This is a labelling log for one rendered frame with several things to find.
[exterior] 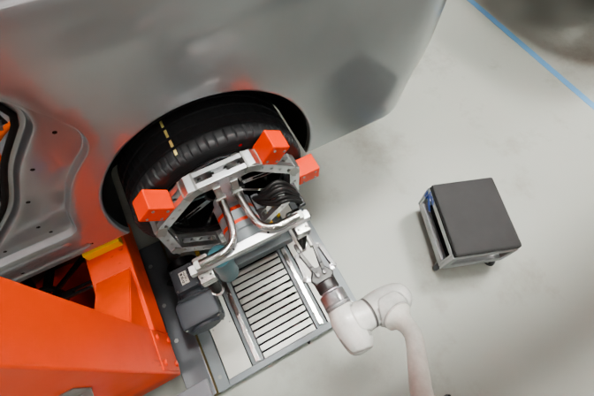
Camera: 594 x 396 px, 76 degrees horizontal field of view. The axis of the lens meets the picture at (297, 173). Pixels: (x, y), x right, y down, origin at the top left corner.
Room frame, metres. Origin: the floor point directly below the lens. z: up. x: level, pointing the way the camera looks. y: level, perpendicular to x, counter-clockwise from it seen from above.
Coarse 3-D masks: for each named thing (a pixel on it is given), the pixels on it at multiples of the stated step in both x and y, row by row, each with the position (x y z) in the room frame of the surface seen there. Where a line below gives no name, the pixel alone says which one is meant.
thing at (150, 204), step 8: (144, 192) 0.49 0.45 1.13; (152, 192) 0.49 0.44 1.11; (160, 192) 0.50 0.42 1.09; (168, 192) 0.51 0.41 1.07; (136, 200) 0.47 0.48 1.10; (144, 200) 0.46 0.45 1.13; (152, 200) 0.47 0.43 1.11; (160, 200) 0.47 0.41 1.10; (168, 200) 0.48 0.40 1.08; (136, 208) 0.45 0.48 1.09; (144, 208) 0.44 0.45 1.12; (152, 208) 0.44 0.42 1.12; (160, 208) 0.45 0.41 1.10; (168, 208) 0.45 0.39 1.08; (144, 216) 0.42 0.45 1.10; (152, 216) 0.43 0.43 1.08; (160, 216) 0.44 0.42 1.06; (168, 216) 0.45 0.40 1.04
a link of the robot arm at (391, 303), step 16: (384, 288) 0.27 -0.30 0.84; (400, 288) 0.27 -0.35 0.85; (384, 304) 0.22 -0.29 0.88; (400, 304) 0.21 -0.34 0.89; (384, 320) 0.17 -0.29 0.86; (400, 320) 0.17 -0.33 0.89; (416, 336) 0.12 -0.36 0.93; (416, 352) 0.07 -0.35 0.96; (416, 368) 0.03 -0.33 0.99; (416, 384) -0.01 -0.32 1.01
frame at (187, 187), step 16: (224, 160) 0.60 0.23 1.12; (240, 160) 0.61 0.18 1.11; (256, 160) 0.61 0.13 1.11; (288, 160) 0.69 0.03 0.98; (192, 176) 0.54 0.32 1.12; (208, 176) 0.56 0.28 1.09; (224, 176) 0.55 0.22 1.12; (288, 176) 0.66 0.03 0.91; (176, 192) 0.51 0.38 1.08; (192, 192) 0.49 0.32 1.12; (176, 208) 0.46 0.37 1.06; (272, 208) 0.63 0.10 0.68; (160, 224) 0.43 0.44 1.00; (176, 240) 0.43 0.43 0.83; (192, 240) 0.48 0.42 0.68; (208, 240) 0.49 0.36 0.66; (224, 240) 0.50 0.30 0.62
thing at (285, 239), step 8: (280, 216) 0.80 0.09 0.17; (288, 232) 0.71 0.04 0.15; (272, 240) 0.66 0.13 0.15; (280, 240) 0.67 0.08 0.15; (288, 240) 0.67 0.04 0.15; (256, 248) 0.62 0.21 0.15; (264, 248) 0.62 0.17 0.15; (272, 248) 0.62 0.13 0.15; (240, 256) 0.57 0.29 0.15; (248, 256) 0.57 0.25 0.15; (256, 256) 0.57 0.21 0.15; (240, 264) 0.53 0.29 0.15; (216, 272) 0.49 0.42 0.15
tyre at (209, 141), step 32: (224, 96) 0.83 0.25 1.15; (256, 96) 0.89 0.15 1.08; (160, 128) 0.69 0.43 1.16; (192, 128) 0.68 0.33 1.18; (224, 128) 0.69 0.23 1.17; (256, 128) 0.72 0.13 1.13; (128, 160) 0.63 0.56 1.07; (160, 160) 0.58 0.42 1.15; (192, 160) 0.58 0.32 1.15; (128, 192) 0.54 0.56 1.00
